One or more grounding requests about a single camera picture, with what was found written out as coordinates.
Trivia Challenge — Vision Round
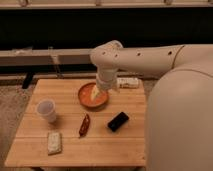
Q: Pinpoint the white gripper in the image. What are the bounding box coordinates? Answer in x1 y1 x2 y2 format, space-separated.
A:
91 68 117 100

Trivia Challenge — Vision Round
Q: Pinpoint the orange ceramic bowl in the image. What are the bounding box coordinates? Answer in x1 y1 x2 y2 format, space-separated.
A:
78 82 109 108

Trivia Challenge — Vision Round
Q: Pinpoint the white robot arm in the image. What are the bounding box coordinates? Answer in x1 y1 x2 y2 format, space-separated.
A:
90 40 213 171

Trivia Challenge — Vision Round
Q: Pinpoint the white packet at table back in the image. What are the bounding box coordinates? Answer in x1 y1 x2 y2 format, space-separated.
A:
117 78 139 88

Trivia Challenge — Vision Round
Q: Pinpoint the red chili pepper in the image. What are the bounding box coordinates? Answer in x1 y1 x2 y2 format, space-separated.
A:
79 114 90 137

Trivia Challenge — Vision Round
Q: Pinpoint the black rectangular device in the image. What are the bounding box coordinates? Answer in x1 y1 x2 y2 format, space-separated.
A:
108 112 129 132

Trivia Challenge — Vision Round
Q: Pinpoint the wooden table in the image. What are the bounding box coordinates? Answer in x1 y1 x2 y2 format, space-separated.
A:
5 79 146 167

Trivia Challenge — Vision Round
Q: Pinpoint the white wrapped snack bar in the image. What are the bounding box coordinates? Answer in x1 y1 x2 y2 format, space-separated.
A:
47 132 62 155

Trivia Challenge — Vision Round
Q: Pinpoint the long grey rail beam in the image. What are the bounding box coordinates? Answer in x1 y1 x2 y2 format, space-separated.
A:
0 49 91 66

